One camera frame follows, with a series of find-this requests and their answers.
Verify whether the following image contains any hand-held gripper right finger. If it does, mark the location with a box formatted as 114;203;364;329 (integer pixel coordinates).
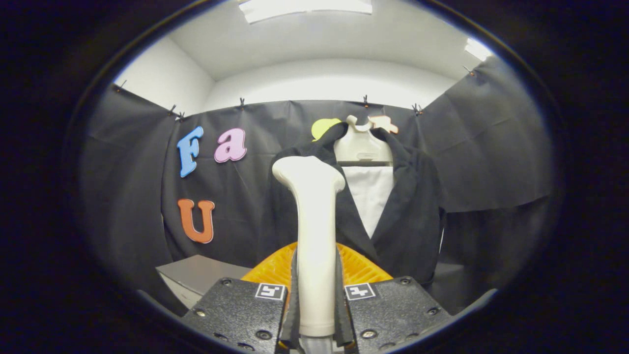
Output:
336;242;453;354

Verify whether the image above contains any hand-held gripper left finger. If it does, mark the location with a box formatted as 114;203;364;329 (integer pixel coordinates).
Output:
181;242;299;354

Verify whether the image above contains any black suit jacket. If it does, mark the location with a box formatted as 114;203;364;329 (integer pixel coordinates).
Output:
256;123;445;291

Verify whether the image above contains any grey cabinet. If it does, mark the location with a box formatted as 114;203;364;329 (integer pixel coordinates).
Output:
156;255;251;310

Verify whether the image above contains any white plastic hanger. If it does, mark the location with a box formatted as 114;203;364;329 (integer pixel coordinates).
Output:
333;115;394;166

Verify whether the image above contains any black backdrop cloth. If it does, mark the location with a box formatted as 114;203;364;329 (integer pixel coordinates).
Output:
81;57;556;315

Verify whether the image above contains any small ceiling light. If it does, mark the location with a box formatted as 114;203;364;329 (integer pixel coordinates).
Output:
464;38;494;62

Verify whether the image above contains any long ceiling light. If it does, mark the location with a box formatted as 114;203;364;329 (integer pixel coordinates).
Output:
239;0;373;24

